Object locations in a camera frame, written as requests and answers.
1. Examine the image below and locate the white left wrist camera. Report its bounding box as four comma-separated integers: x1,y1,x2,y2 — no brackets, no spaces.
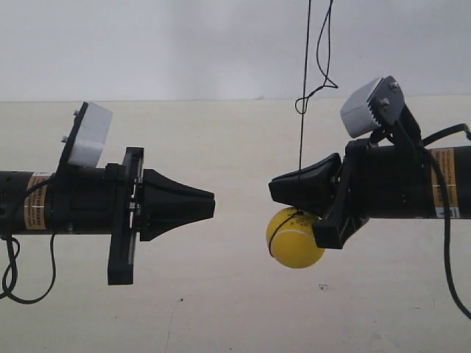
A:
59,101,113,168

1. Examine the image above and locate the black hanging string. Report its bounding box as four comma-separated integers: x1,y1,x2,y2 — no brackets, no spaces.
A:
294,0,339,177

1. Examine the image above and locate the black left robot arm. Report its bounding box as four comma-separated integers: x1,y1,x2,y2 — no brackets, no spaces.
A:
1,147,216,285

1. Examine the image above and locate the black right camera cable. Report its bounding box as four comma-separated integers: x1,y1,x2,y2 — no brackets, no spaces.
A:
395,123,471,320

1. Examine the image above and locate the black camera cable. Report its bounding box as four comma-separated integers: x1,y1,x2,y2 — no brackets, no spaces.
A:
395,123,471,320
0,179,57,304

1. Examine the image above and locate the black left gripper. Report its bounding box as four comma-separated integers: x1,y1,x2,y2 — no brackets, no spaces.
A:
49,147,215,285

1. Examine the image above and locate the yellow tennis ball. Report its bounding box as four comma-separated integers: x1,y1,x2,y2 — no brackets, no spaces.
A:
266,207,325,269

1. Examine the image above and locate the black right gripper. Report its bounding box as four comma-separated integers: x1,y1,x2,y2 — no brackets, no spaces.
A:
269,141,436,249

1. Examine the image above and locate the black left camera cable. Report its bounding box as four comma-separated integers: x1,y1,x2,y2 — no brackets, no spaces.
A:
0,179,57,304

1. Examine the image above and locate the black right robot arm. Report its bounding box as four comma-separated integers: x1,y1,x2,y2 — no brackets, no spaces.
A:
269,139,470,249

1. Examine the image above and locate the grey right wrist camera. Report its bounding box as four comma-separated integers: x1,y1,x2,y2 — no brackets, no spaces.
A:
340,75,422,141

